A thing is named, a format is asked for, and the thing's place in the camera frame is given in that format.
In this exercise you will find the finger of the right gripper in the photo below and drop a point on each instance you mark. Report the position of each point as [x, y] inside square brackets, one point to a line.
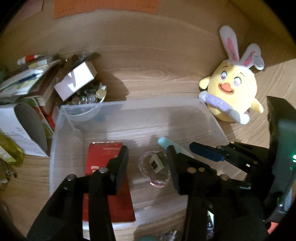
[207, 152]

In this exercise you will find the clear plastic storage bin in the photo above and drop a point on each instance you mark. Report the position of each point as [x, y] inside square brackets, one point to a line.
[137, 124]

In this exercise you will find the white bowl of trinkets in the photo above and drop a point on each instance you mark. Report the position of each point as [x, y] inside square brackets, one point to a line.
[84, 102]

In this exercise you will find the light blue tube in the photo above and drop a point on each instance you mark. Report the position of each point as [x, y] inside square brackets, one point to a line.
[165, 143]

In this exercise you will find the yellow green spray bottle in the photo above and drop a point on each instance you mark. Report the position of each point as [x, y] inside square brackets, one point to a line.
[11, 153]

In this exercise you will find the yellow chick plush toy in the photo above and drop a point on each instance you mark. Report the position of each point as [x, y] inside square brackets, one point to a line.
[230, 91]

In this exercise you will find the white folded paper box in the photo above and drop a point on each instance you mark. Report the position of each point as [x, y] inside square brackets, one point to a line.
[22, 124]

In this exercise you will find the stack of books and papers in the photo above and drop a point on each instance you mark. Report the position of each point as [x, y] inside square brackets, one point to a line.
[34, 87]

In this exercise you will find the orange sticky note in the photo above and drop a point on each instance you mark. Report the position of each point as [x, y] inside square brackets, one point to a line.
[64, 8]

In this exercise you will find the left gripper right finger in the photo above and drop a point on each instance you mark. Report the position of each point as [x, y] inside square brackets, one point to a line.
[229, 200]

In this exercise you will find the small white cardboard box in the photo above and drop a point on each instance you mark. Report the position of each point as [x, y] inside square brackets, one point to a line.
[75, 80]

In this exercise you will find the red white glue pen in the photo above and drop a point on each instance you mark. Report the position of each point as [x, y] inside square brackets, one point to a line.
[27, 59]

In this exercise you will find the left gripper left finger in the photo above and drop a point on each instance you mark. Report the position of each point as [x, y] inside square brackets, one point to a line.
[61, 217]

